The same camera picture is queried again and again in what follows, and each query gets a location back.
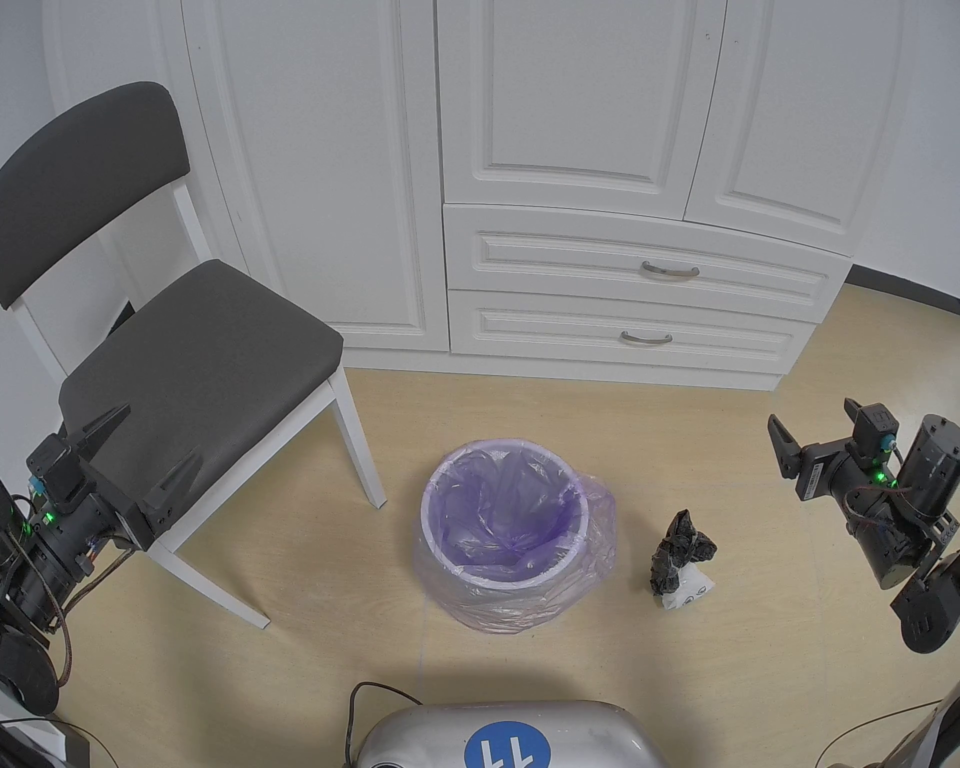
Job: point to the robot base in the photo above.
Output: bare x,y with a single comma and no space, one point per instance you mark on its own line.
585,735

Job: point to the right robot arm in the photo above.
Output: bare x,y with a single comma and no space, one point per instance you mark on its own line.
930,457

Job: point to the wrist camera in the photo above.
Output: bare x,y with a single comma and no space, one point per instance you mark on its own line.
874,427
60,472

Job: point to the clear printed wrapper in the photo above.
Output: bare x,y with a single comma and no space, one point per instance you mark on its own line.
690,592

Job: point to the purple plastic bag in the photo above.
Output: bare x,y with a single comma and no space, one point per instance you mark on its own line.
510,517

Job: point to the white trash bin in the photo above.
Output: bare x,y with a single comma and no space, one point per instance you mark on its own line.
510,604

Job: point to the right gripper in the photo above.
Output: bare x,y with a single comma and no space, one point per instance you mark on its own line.
825,469

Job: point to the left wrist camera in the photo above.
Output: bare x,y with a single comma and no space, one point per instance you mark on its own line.
60,472

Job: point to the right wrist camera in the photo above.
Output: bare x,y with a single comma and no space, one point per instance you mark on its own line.
874,427

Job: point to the white chair with grey pads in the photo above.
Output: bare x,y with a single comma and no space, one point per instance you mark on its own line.
202,352

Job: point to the white wardrobe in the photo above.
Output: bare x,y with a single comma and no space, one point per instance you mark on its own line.
585,112

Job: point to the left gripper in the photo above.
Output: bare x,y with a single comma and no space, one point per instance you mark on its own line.
112,514

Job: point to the crumpled black plastic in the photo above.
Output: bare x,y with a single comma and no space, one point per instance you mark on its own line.
671,555

